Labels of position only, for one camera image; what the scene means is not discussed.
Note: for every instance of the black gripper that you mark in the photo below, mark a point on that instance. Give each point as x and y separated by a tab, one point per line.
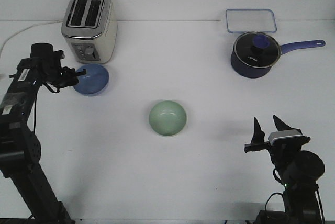
61	77
282	151

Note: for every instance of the blue bowl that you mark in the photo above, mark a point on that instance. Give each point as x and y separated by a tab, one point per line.
94	82

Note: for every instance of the green bowl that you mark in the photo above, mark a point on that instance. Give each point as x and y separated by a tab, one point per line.
167	118

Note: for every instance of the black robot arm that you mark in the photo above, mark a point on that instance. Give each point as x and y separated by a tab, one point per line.
20	147
295	169

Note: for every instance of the silver white two-slot toaster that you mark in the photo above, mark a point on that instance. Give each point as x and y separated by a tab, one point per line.
90	29

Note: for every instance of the glass pot lid blue knob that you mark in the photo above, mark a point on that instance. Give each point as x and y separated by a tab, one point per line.
257	49

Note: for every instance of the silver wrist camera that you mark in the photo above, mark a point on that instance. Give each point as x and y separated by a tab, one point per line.
59	54
281	137

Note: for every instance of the blue saucepan with handle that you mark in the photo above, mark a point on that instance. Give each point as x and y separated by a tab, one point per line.
251	72

